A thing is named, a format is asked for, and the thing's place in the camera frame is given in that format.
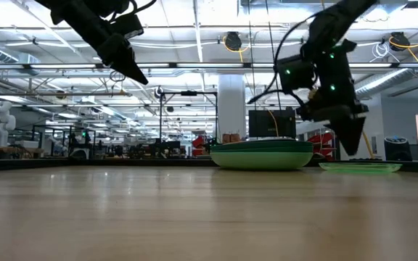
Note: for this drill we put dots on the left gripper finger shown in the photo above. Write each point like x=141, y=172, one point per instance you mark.
x=127, y=58
x=122, y=70

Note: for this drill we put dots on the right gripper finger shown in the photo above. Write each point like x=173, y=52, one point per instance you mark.
x=344, y=146
x=350, y=130

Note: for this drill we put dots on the dark grey plastic plate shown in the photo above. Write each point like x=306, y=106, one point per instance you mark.
x=263, y=139

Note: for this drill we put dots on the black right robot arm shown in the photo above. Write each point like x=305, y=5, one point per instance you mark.
x=339, y=18

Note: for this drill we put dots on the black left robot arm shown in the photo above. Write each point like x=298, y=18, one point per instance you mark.
x=93, y=4

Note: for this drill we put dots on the yellow-green transparent plastic plate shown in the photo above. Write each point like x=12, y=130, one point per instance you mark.
x=359, y=167

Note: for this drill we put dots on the red cart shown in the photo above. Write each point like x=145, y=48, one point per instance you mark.
x=318, y=139

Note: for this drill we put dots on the black bin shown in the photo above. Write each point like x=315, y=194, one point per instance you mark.
x=397, y=150

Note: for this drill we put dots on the black monitor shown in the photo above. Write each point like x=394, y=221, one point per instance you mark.
x=267, y=125

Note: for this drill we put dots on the long ceiling light bar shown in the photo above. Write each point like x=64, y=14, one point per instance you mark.
x=209, y=65

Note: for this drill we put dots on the pale green plastic plate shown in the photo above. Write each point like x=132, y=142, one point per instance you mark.
x=261, y=161

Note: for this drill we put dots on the white building column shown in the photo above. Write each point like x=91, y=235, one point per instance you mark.
x=232, y=108

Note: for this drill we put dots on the white robot figure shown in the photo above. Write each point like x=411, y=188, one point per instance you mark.
x=0, y=123

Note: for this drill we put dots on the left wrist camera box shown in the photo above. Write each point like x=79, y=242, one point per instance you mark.
x=131, y=26

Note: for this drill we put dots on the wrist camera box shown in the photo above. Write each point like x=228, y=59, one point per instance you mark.
x=131, y=26
x=296, y=74

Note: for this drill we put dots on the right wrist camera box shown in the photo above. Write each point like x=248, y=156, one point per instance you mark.
x=296, y=74

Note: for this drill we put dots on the black robot rig frame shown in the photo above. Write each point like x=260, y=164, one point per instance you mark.
x=189, y=93

